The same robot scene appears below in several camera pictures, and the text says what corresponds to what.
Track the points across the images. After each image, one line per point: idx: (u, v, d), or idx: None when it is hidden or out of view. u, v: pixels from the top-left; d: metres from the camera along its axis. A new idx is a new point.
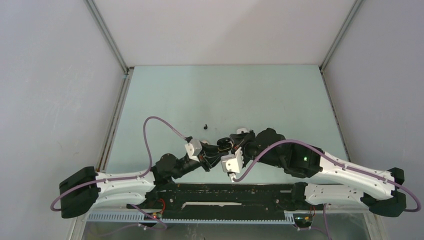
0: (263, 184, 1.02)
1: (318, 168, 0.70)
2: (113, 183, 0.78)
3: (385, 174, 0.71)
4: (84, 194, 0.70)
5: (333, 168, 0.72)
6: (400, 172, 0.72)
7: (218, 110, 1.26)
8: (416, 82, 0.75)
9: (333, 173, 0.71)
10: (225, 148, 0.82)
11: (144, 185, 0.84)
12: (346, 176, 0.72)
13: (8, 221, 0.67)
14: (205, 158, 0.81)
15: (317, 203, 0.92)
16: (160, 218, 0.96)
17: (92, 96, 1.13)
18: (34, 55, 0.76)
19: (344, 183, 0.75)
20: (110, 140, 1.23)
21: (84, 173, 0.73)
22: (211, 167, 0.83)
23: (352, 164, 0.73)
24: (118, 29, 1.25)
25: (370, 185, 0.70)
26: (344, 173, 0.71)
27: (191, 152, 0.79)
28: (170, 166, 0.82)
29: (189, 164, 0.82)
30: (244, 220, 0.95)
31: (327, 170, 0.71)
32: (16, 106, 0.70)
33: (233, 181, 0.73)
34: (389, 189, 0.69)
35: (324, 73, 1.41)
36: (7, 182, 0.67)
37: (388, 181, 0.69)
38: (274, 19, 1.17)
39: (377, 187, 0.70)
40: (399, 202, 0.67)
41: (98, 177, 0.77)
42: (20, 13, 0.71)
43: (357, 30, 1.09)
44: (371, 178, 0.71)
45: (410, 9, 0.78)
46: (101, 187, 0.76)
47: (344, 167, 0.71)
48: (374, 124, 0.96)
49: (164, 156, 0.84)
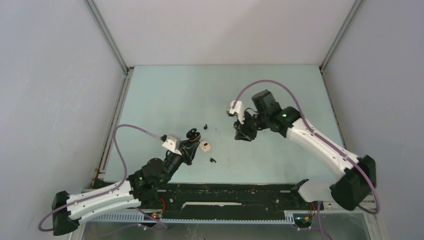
0: (263, 184, 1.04)
1: (290, 124, 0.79)
2: (82, 204, 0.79)
3: (349, 154, 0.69)
4: (57, 220, 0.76)
5: (302, 128, 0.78)
6: (371, 162, 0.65)
7: (218, 110, 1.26)
8: (416, 83, 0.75)
9: (299, 133, 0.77)
10: (195, 137, 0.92)
11: (120, 197, 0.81)
12: (310, 141, 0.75)
13: (8, 221, 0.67)
14: (185, 150, 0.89)
15: (303, 194, 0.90)
16: (160, 218, 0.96)
17: (92, 96, 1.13)
18: (33, 55, 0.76)
19: (309, 151, 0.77)
20: (110, 140, 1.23)
21: (58, 197, 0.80)
22: (191, 159, 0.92)
23: (323, 136, 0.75)
24: (118, 29, 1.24)
25: (329, 156, 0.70)
26: (310, 136, 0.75)
27: (173, 146, 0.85)
28: (157, 170, 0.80)
29: (173, 164, 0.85)
30: (244, 220, 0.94)
31: (296, 129, 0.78)
32: (17, 106, 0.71)
33: (231, 113, 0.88)
34: (344, 165, 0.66)
35: (324, 73, 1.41)
36: (7, 182, 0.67)
37: (347, 159, 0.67)
38: (274, 19, 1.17)
39: (334, 160, 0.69)
40: (347, 179, 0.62)
41: (69, 200, 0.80)
42: (19, 13, 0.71)
43: (357, 30, 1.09)
44: (333, 151, 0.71)
45: (412, 8, 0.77)
46: (71, 210, 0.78)
47: (313, 132, 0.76)
48: (374, 124, 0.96)
49: (150, 160, 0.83)
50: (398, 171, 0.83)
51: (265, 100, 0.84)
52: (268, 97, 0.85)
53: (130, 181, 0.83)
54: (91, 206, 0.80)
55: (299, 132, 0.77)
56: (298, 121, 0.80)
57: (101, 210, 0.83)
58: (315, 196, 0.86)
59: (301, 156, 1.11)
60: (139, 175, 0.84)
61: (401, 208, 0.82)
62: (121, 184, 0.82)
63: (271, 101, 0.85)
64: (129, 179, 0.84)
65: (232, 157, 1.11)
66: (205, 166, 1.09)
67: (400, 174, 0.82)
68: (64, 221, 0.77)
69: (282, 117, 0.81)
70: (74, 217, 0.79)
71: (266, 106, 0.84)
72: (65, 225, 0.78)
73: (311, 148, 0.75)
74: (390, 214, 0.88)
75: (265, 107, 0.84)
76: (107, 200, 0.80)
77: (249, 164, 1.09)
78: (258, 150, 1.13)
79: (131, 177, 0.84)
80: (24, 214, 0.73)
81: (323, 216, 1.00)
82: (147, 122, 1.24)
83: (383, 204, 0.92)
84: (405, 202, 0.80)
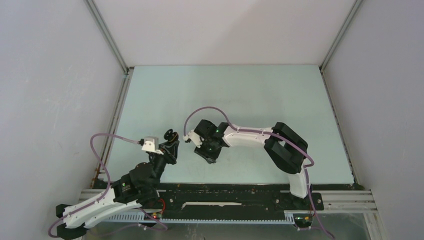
0: (263, 184, 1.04)
1: (221, 134, 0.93)
2: (75, 215, 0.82)
3: (263, 128, 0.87)
4: (58, 231, 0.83)
5: (230, 131, 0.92)
6: (279, 125, 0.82)
7: (209, 115, 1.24)
8: (416, 83, 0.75)
9: (228, 135, 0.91)
10: (173, 136, 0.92)
11: (107, 205, 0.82)
12: (239, 136, 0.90)
13: (8, 221, 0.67)
14: (166, 149, 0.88)
15: (301, 194, 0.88)
16: (160, 218, 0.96)
17: (92, 96, 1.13)
18: (34, 54, 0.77)
19: (248, 144, 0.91)
20: (110, 140, 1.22)
21: (60, 208, 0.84)
22: (174, 158, 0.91)
23: (245, 128, 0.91)
24: (118, 29, 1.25)
25: (252, 138, 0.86)
26: (237, 134, 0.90)
27: (152, 146, 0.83)
28: (145, 175, 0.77)
29: (158, 166, 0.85)
30: (244, 220, 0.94)
31: (226, 134, 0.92)
32: (16, 106, 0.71)
33: (185, 139, 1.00)
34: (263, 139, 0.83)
35: (324, 73, 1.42)
36: (6, 182, 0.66)
37: (264, 133, 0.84)
38: (274, 19, 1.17)
39: (257, 139, 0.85)
40: (270, 147, 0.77)
41: (65, 211, 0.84)
42: (19, 14, 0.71)
43: (357, 31, 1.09)
44: (253, 133, 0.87)
45: (412, 9, 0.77)
46: (67, 221, 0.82)
47: (237, 129, 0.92)
48: (374, 124, 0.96)
49: (138, 165, 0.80)
50: (398, 171, 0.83)
51: (200, 128, 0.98)
52: (202, 122, 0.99)
53: (115, 188, 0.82)
54: (83, 215, 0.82)
55: (229, 135, 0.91)
56: (228, 128, 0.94)
57: (100, 215, 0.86)
58: (294, 184, 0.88)
59: None
60: (123, 182, 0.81)
61: (401, 208, 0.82)
62: (106, 193, 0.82)
63: (207, 125, 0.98)
64: (113, 187, 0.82)
65: (232, 157, 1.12)
66: (205, 166, 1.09)
67: (400, 173, 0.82)
68: (63, 231, 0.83)
69: (216, 132, 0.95)
70: (72, 226, 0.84)
71: (201, 132, 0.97)
72: (66, 233, 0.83)
73: (246, 141, 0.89)
74: (390, 214, 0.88)
75: (203, 133, 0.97)
76: (96, 209, 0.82)
77: (248, 164, 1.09)
78: (258, 150, 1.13)
79: (115, 185, 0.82)
80: (24, 214, 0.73)
81: (323, 216, 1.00)
82: (148, 123, 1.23)
83: (383, 204, 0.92)
84: (405, 202, 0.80)
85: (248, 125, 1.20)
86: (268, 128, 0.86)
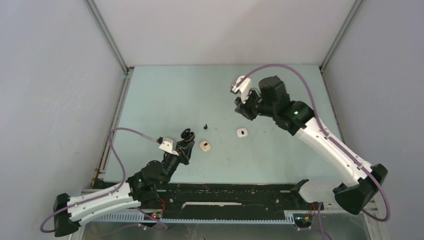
0: (263, 184, 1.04)
1: (303, 125, 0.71)
2: (84, 205, 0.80)
3: (364, 162, 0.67)
4: (57, 222, 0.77)
5: (317, 130, 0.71)
6: (384, 172, 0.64)
7: (208, 116, 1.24)
8: (416, 82, 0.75)
9: (313, 136, 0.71)
10: (190, 136, 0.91)
11: (120, 199, 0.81)
12: (324, 145, 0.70)
13: (9, 221, 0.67)
14: (182, 150, 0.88)
15: (307, 198, 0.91)
16: (160, 218, 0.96)
17: (92, 95, 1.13)
18: (34, 55, 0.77)
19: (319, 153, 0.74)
20: (110, 139, 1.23)
21: (58, 200, 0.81)
22: (188, 159, 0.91)
23: (336, 139, 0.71)
24: (118, 29, 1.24)
25: (342, 162, 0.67)
26: (323, 140, 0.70)
27: (170, 147, 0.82)
28: (157, 173, 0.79)
29: (171, 165, 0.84)
30: (244, 220, 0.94)
31: (310, 130, 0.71)
32: (17, 105, 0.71)
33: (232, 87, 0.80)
34: (358, 175, 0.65)
35: (324, 73, 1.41)
36: (7, 181, 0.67)
37: (362, 169, 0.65)
38: (274, 18, 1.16)
39: (347, 168, 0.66)
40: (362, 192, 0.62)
41: (69, 202, 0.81)
42: (20, 15, 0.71)
43: (357, 30, 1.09)
44: (347, 157, 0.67)
45: (412, 9, 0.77)
46: (71, 212, 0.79)
47: (327, 136, 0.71)
48: (374, 125, 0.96)
49: (149, 163, 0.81)
50: (398, 171, 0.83)
51: (276, 91, 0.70)
52: (280, 86, 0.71)
53: (129, 183, 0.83)
54: (92, 207, 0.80)
55: (312, 134, 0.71)
56: (311, 121, 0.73)
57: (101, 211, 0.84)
58: (319, 198, 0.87)
59: (302, 157, 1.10)
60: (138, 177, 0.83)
61: (401, 209, 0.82)
62: (121, 186, 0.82)
63: (282, 93, 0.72)
64: (128, 182, 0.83)
65: (232, 157, 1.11)
66: (205, 166, 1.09)
67: (400, 174, 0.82)
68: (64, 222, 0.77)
69: (293, 114, 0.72)
70: (74, 218, 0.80)
71: (276, 96, 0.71)
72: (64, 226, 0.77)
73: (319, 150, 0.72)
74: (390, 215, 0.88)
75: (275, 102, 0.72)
76: (108, 201, 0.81)
77: (249, 164, 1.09)
78: (258, 150, 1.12)
79: (130, 180, 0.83)
80: (24, 214, 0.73)
81: (322, 216, 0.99)
82: (147, 123, 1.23)
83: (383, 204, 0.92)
84: (405, 202, 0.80)
85: (248, 125, 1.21)
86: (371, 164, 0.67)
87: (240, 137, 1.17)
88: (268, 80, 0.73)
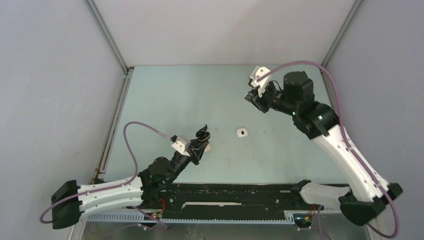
0: (263, 184, 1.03)
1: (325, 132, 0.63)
2: (95, 195, 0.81)
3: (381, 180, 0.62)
4: (65, 210, 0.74)
5: (339, 140, 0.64)
6: (399, 191, 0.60)
7: (208, 116, 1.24)
8: (416, 82, 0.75)
9: (334, 145, 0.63)
10: (205, 137, 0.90)
11: (132, 192, 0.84)
12: (343, 157, 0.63)
13: (9, 221, 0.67)
14: (193, 151, 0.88)
15: (309, 199, 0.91)
16: (160, 218, 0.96)
17: (92, 95, 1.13)
18: (33, 55, 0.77)
19: (334, 162, 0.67)
20: (110, 140, 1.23)
21: (67, 187, 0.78)
22: (199, 160, 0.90)
23: (358, 152, 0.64)
24: (118, 29, 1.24)
25: (359, 177, 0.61)
26: (345, 152, 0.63)
27: (182, 148, 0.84)
28: (163, 169, 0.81)
29: (180, 163, 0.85)
30: (244, 220, 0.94)
31: (331, 139, 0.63)
32: (17, 106, 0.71)
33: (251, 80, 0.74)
34: (374, 193, 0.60)
35: (324, 73, 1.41)
36: (7, 182, 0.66)
37: (379, 187, 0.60)
38: (274, 18, 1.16)
39: (364, 184, 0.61)
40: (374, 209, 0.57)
41: (80, 190, 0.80)
42: (19, 15, 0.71)
43: (357, 30, 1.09)
44: (366, 173, 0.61)
45: (412, 9, 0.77)
46: (82, 199, 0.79)
47: (348, 147, 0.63)
48: (375, 124, 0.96)
49: (156, 159, 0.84)
50: (398, 171, 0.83)
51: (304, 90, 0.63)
52: (308, 85, 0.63)
53: (141, 177, 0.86)
54: (103, 197, 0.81)
55: (334, 144, 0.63)
56: (334, 128, 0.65)
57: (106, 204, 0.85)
58: (320, 201, 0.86)
59: (302, 157, 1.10)
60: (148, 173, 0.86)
61: (401, 209, 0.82)
62: (133, 179, 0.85)
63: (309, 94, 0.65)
64: (139, 176, 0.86)
65: (232, 157, 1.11)
66: (205, 166, 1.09)
67: (400, 174, 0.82)
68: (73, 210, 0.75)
69: (317, 118, 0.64)
70: (83, 207, 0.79)
71: (302, 96, 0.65)
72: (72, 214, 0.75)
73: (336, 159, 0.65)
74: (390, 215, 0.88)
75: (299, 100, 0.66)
76: (120, 193, 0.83)
77: (249, 164, 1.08)
78: (259, 150, 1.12)
79: (141, 174, 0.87)
80: (24, 214, 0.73)
81: (322, 216, 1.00)
82: (147, 123, 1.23)
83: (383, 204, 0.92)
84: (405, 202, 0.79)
85: (248, 125, 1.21)
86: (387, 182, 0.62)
87: (240, 137, 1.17)
88: (296, 76, 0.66)
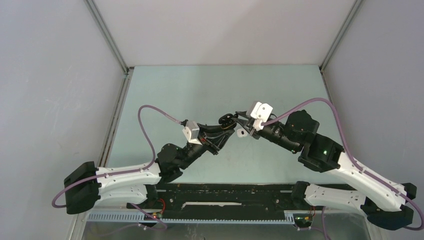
0: (263, 183, 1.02)
1: (336, 165, 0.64)
2: (114, 178, 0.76)
3: (399, 187, 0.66)
4: (85, 191, 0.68)
5: (353, 169, 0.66)
6: (415, 190, 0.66)
7: (208, 116, 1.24)
8: (414, 82, 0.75)
9: (349, 174, 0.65)
10: (230, 124, 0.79)
11: (149, 178, 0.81)
12: (360, 180, 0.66)
13: (9, 221, 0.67)
14: (208, 140, 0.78)
15: (315, 203, 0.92)
16: (160, 218, 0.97)
17: (92, 95, 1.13)
18: (33, 55, 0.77)
19: (355, 187, 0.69)
20: (110, 140, 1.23)
21: (84, 169, 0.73)
22: (218, 149, 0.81)
23: (369, 170, 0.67)
24: (118, 29, 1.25)
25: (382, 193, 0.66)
26: (360, 177, 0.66)
27: (189, 135, 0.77)
28: (170, 157, 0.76)
29: (194, 151, 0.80)
30: (245, 220, 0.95)
31: (344, 169, 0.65)
32: (17, 105, 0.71)
33: (252, 114, 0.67)
34: (399, 202, 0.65)
35: (324, 73, 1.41)
36: (8, 181, 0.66)
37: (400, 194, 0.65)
38: (274, 18, 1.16)
39: (389, 198, 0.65)
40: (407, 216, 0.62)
41: (98, 172, 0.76)
42: (19, 15, 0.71)
43: (357, 30, 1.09)
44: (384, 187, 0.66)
45: (411, 9, 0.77)
46: (101, 182, 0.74)
47: (362, 170, 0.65)
48: (374, 124, 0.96)
49: (164, 146, 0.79)
50: (397, 171, 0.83)
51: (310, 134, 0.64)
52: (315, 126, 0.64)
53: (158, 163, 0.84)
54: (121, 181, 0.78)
55: (350, 174, 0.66)
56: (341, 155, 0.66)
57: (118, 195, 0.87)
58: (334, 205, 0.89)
59: None
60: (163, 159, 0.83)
61: None
62: (151, 164, 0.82)
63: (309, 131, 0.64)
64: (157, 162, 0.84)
65: (232, 157, 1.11)
66: (205, 166, 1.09)
67: (399, 174, 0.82)
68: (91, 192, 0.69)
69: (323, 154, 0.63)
70: (102, 190, 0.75)
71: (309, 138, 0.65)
72: (90, 197, 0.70)
73: (356, 184, 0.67)
74: None
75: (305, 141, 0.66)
76: (139, 177, 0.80)
77: (249, 163, 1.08)
78: (259, 150, 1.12)
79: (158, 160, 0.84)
80: (24, 213, 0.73)
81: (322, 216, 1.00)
82: (147, 123, 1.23)
83: None
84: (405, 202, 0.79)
85: None
86: (402, 185, 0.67)
87: (240, 137, 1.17)
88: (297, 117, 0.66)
